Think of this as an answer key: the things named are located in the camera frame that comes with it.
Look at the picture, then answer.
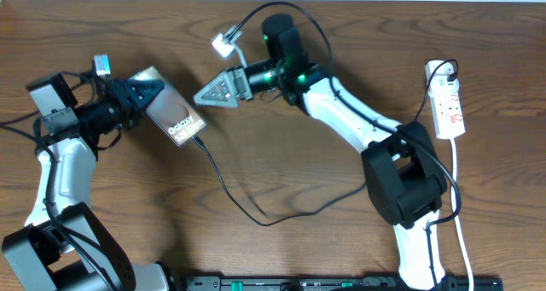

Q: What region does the black charger cable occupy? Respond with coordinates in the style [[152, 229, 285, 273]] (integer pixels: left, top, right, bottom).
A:
[[190, 59, 460, 228]]

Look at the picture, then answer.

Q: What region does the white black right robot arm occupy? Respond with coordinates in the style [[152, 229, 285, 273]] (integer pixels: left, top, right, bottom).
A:
[[194, 14, 456, 290]]

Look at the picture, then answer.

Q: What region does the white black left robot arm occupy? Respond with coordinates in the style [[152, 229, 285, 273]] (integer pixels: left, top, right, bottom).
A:
[[2, 73, 176, 290]]

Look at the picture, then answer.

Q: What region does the white charger plug adapter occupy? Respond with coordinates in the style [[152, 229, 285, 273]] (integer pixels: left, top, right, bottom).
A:
[[431, 72, 460, 93]]

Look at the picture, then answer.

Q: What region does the white power strip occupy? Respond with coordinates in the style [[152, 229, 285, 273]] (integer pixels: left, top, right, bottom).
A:
[[425, 60, 465, 140]]

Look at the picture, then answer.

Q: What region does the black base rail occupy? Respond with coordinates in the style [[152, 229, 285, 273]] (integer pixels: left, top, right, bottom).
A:
[[183, 274, 504, 291]]

